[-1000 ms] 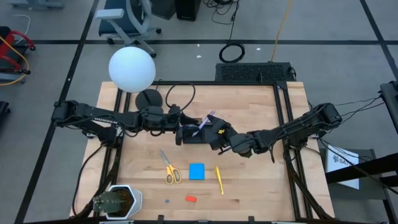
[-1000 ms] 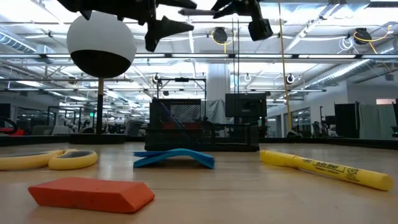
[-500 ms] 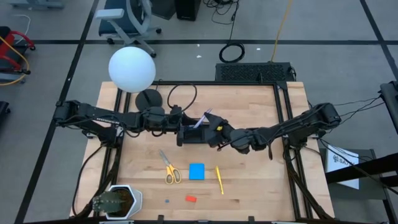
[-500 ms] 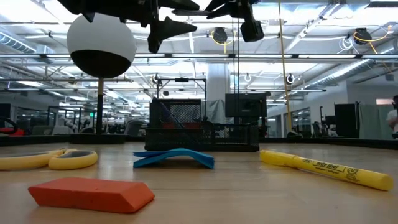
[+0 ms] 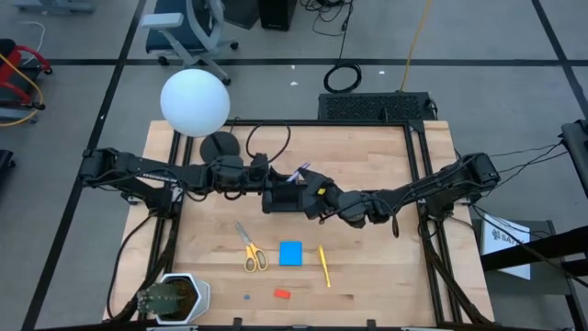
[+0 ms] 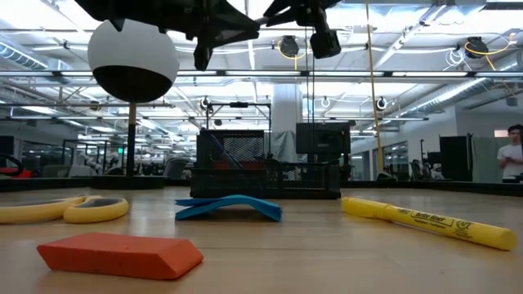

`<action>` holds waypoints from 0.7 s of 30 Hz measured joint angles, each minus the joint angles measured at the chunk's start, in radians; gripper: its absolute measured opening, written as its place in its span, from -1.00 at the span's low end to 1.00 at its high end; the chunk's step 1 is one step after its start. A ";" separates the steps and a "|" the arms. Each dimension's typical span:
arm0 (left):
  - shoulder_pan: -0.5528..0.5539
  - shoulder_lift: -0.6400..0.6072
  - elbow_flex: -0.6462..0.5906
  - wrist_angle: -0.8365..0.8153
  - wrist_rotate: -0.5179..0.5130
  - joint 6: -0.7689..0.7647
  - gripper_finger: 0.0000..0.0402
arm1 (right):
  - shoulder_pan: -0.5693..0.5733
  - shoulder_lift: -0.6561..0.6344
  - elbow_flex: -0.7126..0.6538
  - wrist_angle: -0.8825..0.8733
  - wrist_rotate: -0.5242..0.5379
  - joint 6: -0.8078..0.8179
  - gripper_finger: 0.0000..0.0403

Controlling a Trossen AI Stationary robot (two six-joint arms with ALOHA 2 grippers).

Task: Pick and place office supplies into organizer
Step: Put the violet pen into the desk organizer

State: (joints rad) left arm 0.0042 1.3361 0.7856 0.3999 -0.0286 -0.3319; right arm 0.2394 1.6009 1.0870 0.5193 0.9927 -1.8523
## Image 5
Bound yellow pen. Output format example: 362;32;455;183
317;245;332;289

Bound red and black cart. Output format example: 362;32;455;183
0;39;54;128

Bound black computer tower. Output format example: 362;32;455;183
317;91;437;123

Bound cactus in white hexagonal pot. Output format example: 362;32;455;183
136;272;211;326

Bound black aluminium table frame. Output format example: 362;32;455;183
137;118;495;330

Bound blue and gray office chair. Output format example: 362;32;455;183
140;0;240;86

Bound black mesh desk organizer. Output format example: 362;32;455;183
274;182;318;215

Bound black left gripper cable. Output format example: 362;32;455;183
244;122;292;165

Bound yellow hanging cable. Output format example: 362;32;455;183
399;0;434;92

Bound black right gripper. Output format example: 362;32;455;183
298;167;344;221

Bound gray metal base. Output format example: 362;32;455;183
13;0;96;15

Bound dark side table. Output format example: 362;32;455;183
468;218;588;331

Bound white paper sign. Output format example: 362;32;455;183
481;213;532;281

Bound white floor cable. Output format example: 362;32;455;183
17;20;47;65

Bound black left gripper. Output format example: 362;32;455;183
247;153;300;215

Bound coiled black cable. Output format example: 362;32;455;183
322;63;363;95

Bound white globe table lamp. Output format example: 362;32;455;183
159;68;242;162

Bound black box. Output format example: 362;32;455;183
256;0;299;32

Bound purple pen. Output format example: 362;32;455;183
286;160;312;183

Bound yellow-handled scissors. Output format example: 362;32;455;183
234;221;269;274

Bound blue sticky note pad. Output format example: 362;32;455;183
278;240;304;268

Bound black metal beam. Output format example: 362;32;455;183
480;224;588;277

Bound tangled black floor cables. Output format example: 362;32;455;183
300;0;355;61

